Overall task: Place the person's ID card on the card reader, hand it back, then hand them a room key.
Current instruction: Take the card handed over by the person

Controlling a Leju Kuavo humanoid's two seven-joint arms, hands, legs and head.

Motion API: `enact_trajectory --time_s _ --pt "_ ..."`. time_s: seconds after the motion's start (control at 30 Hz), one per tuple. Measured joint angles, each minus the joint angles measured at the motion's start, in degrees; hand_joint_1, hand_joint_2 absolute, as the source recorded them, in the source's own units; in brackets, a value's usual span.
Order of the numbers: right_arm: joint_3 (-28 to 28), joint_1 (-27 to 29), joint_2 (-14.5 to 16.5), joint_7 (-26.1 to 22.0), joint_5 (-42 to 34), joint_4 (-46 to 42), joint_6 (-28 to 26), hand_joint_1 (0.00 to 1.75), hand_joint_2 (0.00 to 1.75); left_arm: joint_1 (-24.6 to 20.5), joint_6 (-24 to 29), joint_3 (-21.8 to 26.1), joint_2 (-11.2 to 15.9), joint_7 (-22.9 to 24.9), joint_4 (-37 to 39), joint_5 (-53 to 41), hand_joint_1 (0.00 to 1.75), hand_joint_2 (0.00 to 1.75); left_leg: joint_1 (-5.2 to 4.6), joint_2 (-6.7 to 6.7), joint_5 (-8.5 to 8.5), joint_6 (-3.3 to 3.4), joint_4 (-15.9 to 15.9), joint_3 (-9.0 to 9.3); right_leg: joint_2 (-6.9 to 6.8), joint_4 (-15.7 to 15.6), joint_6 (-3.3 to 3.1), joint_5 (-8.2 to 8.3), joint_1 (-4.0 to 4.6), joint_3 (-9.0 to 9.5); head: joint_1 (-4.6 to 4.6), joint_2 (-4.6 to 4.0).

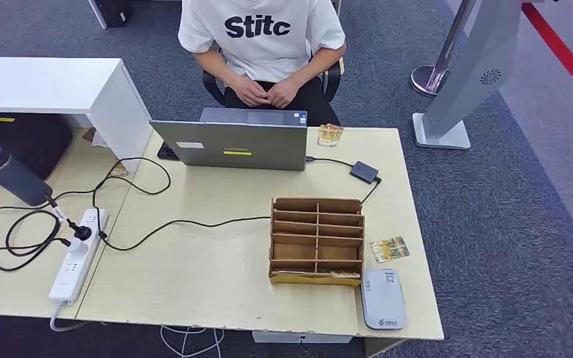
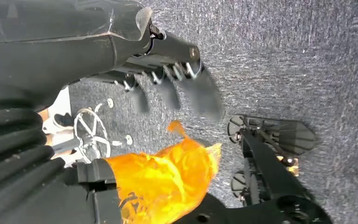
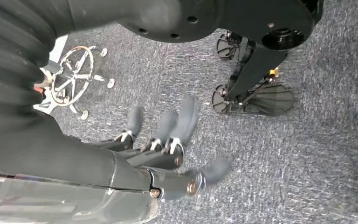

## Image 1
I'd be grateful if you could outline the short black laptop cable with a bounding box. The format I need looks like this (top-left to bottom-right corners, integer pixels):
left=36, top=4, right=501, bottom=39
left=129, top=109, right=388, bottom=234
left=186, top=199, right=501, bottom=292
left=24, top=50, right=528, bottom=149
left=305, top=156, right=354, bottom=169

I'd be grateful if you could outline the white power strip cable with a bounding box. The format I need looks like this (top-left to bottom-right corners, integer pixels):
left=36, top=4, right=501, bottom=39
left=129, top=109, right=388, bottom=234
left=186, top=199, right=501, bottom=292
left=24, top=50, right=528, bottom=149
left=48, top=299, right=90, bottom=333

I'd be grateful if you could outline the black cable with white label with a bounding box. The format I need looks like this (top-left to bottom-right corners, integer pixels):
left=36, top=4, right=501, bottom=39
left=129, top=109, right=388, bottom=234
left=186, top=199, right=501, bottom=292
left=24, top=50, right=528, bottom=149
left=44, top=195, right=78, bottom=230

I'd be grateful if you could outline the person's right hand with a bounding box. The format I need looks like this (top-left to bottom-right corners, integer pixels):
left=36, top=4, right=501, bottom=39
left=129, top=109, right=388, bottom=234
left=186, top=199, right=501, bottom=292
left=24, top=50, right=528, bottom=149
left=227, top=74, right=269, bottom=108

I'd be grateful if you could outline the black plug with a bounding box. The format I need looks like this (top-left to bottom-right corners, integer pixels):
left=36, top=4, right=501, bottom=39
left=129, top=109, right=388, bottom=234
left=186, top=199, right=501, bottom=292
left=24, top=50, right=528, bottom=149
left=66, top=219, right=93, bottom=242

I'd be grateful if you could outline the green yellow patterned card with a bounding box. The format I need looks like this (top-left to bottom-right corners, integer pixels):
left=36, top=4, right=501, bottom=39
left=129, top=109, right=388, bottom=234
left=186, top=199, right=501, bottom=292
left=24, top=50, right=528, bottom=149
left=369, top=236, right=411, bottom=264

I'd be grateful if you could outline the white desk shelf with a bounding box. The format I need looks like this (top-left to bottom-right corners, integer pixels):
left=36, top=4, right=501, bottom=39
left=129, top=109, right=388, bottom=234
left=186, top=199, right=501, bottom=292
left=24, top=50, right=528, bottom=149
left=0, top=56, right=154, bottom=175

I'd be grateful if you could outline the black bag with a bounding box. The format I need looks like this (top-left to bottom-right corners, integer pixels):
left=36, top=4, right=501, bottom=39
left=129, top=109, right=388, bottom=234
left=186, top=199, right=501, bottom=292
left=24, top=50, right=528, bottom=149
left=0, top=112, right=74, bottom=181

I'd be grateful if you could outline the white cable under desk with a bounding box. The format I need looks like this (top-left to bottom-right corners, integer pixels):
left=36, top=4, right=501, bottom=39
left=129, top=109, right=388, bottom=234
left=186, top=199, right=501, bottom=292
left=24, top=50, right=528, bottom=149
left=159, top=324, right=225, bottom=358

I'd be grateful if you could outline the thin black cable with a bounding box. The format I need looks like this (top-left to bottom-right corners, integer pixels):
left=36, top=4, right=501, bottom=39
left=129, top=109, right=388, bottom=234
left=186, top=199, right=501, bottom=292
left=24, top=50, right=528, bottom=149
left=0, top=175, right=119, bottom=211

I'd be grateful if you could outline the person's left hand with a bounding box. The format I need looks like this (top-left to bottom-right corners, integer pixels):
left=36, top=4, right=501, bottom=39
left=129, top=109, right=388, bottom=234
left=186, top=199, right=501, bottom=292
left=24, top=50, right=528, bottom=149
left=266, top=76, right=301, bottom=110

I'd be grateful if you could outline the black office chair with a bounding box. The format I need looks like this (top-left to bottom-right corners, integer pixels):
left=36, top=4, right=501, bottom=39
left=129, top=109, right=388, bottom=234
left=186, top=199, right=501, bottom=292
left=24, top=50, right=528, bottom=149
left=202, top=58, right=342, bottom=107

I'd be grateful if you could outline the white power strip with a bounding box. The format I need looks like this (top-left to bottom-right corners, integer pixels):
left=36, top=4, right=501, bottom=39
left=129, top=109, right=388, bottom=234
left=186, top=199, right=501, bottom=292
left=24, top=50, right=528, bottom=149
left=48, top=207, right=110, bottom=302

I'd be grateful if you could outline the white desk leg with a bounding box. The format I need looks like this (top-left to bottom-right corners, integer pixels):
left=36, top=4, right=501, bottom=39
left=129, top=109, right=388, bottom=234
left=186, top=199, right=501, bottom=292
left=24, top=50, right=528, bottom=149
left=87, top=0, right=108, bottom=31

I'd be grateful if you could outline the white plug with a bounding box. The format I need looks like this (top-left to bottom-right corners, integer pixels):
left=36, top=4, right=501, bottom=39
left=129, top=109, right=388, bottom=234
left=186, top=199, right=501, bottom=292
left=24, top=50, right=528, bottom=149
left=63, top=236, right=90, bottom=255

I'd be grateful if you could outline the black computer tower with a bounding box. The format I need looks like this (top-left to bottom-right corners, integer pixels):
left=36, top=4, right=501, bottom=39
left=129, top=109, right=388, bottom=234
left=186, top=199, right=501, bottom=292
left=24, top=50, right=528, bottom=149
left=93, top=0, right=134, bottom=29

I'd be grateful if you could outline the chrome stanchion post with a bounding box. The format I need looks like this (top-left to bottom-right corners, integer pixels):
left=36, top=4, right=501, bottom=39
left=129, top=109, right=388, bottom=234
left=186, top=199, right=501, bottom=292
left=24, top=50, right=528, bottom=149
left=410, top=0, right=478, bottom=98

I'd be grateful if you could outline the looped black cable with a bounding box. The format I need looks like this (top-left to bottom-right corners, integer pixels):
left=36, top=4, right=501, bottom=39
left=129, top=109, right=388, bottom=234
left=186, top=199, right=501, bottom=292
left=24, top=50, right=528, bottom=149
left=0, top=210, right=70, bottom=273

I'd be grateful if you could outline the grey card reader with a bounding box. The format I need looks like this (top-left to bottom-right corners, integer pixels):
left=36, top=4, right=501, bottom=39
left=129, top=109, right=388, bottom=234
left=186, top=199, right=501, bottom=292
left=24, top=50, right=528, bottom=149
left=359, top=268, right=408, bottom=331

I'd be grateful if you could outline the cardboard card organizer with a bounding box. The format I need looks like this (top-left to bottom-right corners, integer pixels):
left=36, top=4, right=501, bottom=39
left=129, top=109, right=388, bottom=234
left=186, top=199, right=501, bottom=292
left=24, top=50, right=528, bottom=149
left=268, top=197, right=366, bottom=288

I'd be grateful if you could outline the dark grey water bottle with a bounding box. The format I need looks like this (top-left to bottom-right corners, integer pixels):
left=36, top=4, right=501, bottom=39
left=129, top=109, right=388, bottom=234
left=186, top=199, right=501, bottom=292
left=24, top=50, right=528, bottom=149
left=0, top=142, right=54, bottom=207

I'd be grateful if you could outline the grey laptop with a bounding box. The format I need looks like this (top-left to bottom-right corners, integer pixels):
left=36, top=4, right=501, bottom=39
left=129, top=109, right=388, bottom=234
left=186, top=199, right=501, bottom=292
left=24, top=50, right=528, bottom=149
left=148, top=107, right=308, bottom=172

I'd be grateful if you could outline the long black power cable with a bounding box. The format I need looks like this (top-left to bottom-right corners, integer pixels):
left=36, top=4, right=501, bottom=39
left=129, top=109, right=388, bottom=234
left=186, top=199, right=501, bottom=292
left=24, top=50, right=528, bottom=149
left=91, top=157, right=382, bottom=252

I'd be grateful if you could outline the person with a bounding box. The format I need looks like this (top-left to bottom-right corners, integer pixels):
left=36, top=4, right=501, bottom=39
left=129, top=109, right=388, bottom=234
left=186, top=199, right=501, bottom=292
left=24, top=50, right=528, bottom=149
left=178, top=0, right=348, bottom=127

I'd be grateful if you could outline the silver kiosk stand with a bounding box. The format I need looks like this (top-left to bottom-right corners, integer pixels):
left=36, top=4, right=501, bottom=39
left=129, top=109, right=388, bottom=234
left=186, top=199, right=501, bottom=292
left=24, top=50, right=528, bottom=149
left=411, top=0, right=547, bottom=151

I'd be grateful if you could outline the black power adapter box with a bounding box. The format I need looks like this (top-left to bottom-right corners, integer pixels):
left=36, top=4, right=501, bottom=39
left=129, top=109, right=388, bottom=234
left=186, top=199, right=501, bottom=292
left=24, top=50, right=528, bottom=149
left=349, top=160, right=381, bottom=185

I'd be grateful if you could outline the yellow card stack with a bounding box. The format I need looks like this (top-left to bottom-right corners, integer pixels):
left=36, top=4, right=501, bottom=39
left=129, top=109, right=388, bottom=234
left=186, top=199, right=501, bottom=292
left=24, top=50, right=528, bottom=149
left=316, top=123, right=345, bottom=148

